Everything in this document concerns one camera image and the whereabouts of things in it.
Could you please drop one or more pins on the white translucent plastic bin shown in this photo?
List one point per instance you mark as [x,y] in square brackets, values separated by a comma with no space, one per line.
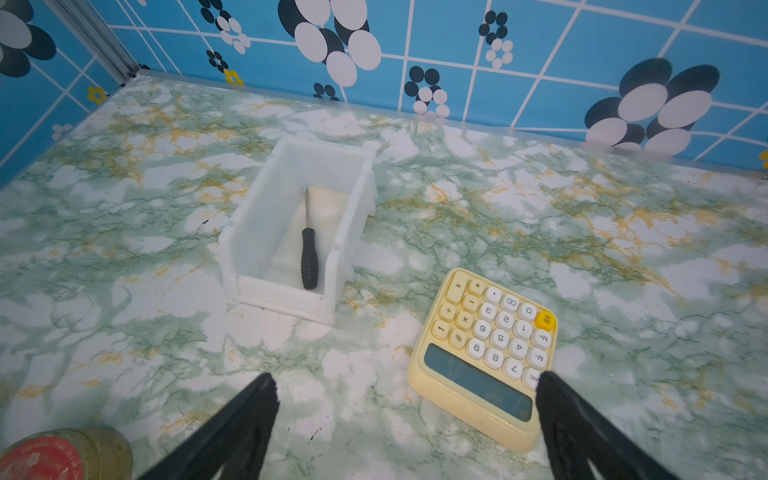
[260,247]

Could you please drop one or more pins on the yellow calculator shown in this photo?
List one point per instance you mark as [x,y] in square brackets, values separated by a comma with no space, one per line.
[480,355]

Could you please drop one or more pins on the black handle screwdriver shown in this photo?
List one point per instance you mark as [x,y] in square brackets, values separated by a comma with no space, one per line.
[309,257]

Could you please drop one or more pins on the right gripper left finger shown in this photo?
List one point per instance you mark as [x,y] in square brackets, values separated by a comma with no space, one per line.
[232,444]

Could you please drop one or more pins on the red lid round tin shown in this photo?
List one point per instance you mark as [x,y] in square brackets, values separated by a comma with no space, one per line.
[69,454]

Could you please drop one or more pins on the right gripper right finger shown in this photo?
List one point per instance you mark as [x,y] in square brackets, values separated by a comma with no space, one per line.
[580,441]

